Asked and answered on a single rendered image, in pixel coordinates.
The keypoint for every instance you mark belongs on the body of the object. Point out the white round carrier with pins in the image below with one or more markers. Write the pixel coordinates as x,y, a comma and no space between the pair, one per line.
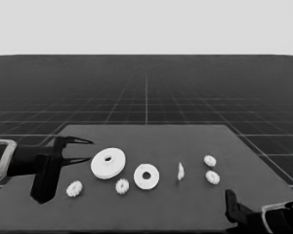
154,181

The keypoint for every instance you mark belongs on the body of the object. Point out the small white T-shaped piece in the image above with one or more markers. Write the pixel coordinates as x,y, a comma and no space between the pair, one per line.
180,175

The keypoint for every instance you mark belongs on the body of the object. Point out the small white toothed gear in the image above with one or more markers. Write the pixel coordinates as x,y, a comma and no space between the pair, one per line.
208,177
206,161
70,189
118,187

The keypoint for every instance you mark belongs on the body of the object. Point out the large thick white disc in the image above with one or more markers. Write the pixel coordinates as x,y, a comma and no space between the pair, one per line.
102,170

